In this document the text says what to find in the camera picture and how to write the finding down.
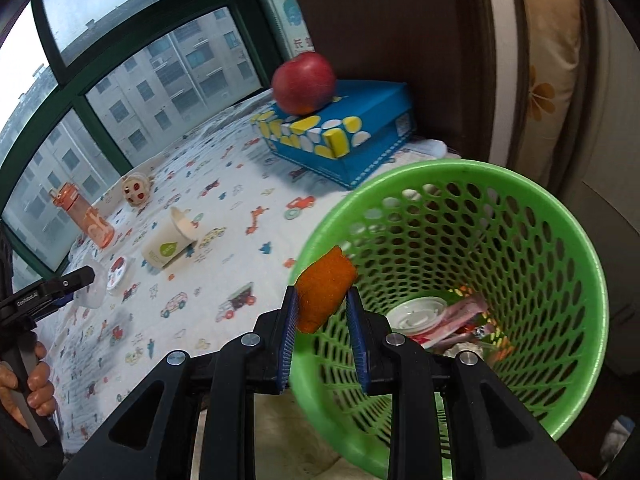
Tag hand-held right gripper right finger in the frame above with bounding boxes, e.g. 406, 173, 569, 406
345, 287, 583, 480

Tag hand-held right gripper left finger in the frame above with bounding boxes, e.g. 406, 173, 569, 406
57, 285, 301, 480

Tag white plastic lid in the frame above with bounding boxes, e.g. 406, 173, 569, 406
386, 296, 447, 337

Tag orange peel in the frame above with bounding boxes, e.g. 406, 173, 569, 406
295, 245, 358, 335

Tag pink snack packet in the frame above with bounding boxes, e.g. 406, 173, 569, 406
425, 294, 493, 348

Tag green plastic basket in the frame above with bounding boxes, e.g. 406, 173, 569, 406
287, 159, 610, 476

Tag person's left hand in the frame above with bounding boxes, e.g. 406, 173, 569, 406
0, 341, 57, 428

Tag clear cup with berry lid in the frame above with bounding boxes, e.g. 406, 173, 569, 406
74, 255, 137, 309

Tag orange plastic water bottle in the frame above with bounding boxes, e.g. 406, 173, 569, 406
49, 183, 116, 249

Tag white yogurt cup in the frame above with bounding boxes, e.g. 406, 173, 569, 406
140, 206, 201, 268

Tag round cream toy red spots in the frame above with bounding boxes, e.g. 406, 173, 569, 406
121, 171, 153, 207

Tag white car print blanket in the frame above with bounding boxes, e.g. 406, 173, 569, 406
30, 92, 451, 461

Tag blue tissue box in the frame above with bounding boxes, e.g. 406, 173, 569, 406
250, 80, 418, 191

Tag grey apartment building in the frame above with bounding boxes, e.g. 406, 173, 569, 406
0, 7, 261, 261

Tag red apple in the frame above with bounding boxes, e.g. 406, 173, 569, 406
271, 51, 337, 116

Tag brown headboard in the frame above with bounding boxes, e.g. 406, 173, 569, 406
282, 0, 531, 166

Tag white window poster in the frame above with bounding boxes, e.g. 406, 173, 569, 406
265, 0, 318, 61

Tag cream floral pillow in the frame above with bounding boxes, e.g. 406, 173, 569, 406
514, 0, 583, 171

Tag green window frame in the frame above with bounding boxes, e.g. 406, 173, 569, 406
0, 0, 291, 281

